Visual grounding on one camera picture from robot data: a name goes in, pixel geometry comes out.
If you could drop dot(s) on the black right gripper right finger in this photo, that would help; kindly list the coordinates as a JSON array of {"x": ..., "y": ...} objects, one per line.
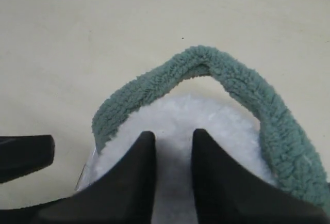
[{"x": 226, "y": 192}]

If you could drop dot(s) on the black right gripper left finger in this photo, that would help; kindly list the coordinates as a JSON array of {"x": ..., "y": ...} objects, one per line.
[{"x": 125, "y": 194}]

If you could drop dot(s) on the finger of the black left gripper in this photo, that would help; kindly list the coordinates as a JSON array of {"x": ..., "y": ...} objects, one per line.
[{"x": 22, "y": 155}]

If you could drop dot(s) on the green fleece scarf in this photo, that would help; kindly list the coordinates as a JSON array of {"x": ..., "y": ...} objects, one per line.
[{"x": 284, "y": 144}]

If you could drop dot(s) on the white plush snowman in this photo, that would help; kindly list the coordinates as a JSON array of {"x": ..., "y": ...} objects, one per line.
[{"x": 173, "y": 120}]

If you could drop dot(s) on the white plastic tray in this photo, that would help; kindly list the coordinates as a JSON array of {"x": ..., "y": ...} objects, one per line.
[{"x": 89, "y": 173}]

